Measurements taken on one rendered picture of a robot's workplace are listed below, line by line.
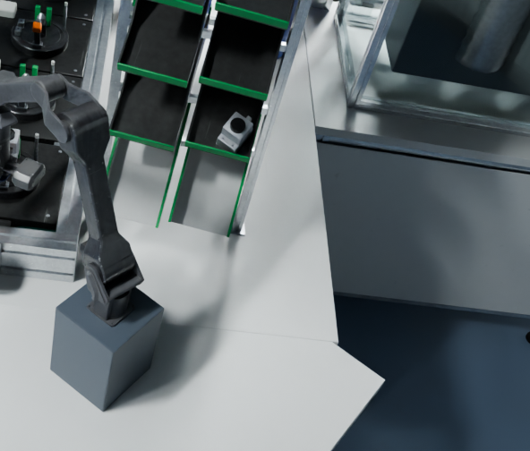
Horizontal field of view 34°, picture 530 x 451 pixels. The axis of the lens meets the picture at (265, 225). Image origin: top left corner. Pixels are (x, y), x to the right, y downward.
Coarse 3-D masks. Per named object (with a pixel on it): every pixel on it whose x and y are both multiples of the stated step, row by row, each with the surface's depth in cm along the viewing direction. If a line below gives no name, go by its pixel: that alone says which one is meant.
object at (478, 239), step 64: (320, 64) 262; (320, 128) 243; (384, 128) 248; (448, 128) 255; (384, 192) 262; (448, 192) 263; (512, 192) 264; (384, 256) 283; (448, 256) 284; (512, 256) 285
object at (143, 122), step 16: (208, 16) 176; (128, 80) 176; (144, 80) 176; (192, 80) 174; (128, 96) 175; (144, 96) 175; (160, 96) 176; (176, 96) 176; (128, 112) 174; (144, 112) 174; (160, 112) 175; (176, 112) 175; (112, 128) 172; (128, 128) 172; (144, 128) 173; (160, 128) 173; (176, 128) 174; (144, 144) 172; (160, 144) 170
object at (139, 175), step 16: (128, 144) 184; (176, 144) 185; (112, 160) 182; (128, 160) 184; (144, 160) 185; (160, 160) 185; (112, 176) 184; (128, 176) 184; (144, 176) 185; (160, 176) 185; (112, 192) 184; (128, 192) 184; (144, 192) 185; (160, 192) 185; (128, 208) 184; (144, 208) 185; (160, 208) 181
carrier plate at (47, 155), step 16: (32, 144) 196; (48, 144) 197; (48, 160) 194; (64, 160) 195; (48, 176) 190; (64, 176) 192; (32, 192) 186; (48, 192) 187; (0, 208) 181; (16, 208) 182; (32, 208) 183; (48, 208) 184; (16, 224) 181; (32, 224) 182; (48, 224) 182
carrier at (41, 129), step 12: (0, 60) 211; (24, 72) 204; (36, 72) 204; (12, 108) 200; (24, 108) 199; (36, 108) 202; (60, 108) 206; (24, 120) 201; (36, 120) 202; (24, 132) 198; (36, 132) 199; (48, 132) 200
